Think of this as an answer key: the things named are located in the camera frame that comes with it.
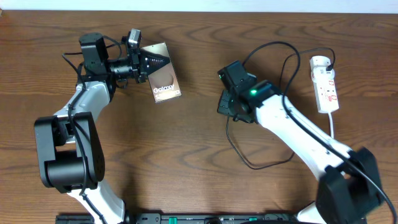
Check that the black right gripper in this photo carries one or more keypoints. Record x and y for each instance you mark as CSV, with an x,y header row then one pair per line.
x,y
223,108

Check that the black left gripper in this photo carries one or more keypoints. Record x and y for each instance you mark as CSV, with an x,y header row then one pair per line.
x,y
134,66

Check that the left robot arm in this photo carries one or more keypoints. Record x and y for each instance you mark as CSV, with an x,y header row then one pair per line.
x,y
69,151

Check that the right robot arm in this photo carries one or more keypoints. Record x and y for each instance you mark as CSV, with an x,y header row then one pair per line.
x,y
349,185

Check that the white USB charger plug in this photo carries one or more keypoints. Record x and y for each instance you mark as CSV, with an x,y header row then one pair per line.
x,y
321,61

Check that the white power strip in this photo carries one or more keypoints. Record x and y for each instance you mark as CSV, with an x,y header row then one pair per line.
x,y
325,90

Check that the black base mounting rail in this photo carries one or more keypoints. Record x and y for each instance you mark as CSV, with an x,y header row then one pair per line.
x,y
158,218

